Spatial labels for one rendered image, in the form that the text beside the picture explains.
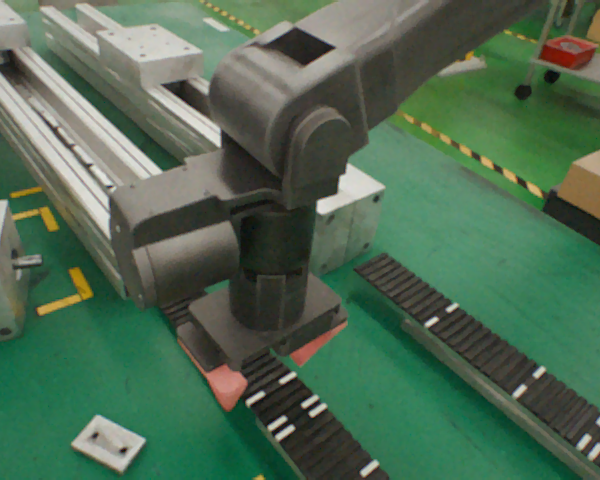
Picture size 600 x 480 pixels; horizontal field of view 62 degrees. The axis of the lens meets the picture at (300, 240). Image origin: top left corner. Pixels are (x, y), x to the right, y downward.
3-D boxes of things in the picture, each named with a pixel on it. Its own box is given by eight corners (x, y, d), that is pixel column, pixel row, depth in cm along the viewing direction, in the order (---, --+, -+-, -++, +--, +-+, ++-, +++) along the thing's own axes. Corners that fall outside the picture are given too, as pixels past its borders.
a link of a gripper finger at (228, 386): (180, 390, 43) (172, 315, 37) (249, 351, 47) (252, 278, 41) (224, 451, 39) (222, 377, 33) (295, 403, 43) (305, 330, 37)
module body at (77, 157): (205, 266, 59) (202, 207, 53) (123, 301, 53) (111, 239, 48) (4, 55, 104) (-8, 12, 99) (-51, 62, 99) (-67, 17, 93)
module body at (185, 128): (325, 215, 69) (332, 160, 64) (266, 240, 63) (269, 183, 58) (94, 43, 114) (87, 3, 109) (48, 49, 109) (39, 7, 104)
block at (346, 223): (384, 243, 65) (399, 181, 59) (312, 280, 58) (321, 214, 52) (337, 209, 70) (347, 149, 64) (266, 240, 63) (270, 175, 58)
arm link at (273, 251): (339, 184, 31) (288, 144, 34) (240, 215, 27) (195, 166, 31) (326, 268, 35) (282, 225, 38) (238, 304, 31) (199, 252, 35)
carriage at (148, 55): (204, 92, 84) (203, 51, 80) (143, 105, 78) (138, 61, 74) (159, 61, 93) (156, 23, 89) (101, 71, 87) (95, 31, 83)
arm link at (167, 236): (359, 108, 25) (269, 54, 31) (133, 157, 20) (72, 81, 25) (331, 282, 33) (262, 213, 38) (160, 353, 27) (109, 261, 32)
